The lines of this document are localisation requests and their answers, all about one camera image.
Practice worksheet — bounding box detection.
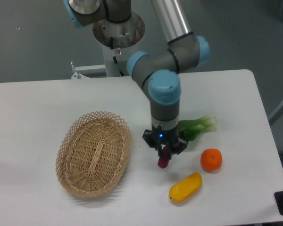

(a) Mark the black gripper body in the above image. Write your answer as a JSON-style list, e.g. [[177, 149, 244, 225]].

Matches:
[[151, 125, 179, 151]]

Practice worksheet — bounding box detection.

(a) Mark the purple sweet potato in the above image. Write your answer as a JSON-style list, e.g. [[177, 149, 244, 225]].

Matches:
[[158, 146, 170, 169]]

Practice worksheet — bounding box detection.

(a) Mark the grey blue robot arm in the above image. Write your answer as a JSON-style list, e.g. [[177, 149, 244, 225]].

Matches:
[[64, 0, 210, 159]]

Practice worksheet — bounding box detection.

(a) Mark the green bok choy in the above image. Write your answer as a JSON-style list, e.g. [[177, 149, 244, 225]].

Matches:
[[178, 115, 217, 141]]

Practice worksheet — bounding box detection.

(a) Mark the orange tangerine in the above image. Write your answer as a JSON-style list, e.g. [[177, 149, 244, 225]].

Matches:
[[200, 148, 222, 171]]

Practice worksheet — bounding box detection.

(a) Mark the yellow mango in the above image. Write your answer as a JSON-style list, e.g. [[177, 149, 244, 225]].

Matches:
[[169, 172, 202, 203]]

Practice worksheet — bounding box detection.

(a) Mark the woven wicker basket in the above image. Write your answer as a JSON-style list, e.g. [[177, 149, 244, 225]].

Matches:
[[56, 111, 132, 198]]

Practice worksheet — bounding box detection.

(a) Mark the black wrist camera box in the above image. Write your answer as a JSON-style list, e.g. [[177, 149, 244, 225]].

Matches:
[[142, 129, 156, 148]]

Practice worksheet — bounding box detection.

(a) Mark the black cable on pedestal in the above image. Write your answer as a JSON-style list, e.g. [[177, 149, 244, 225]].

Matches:
[[109, 37, 125, 77]]

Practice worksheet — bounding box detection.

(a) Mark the white metal base frame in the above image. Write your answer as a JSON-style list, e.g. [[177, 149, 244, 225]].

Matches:
[[70, 61, 107, 79]]

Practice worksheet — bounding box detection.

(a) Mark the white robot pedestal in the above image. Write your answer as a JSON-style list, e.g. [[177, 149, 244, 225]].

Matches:
[[92, 12, 145, 77]]

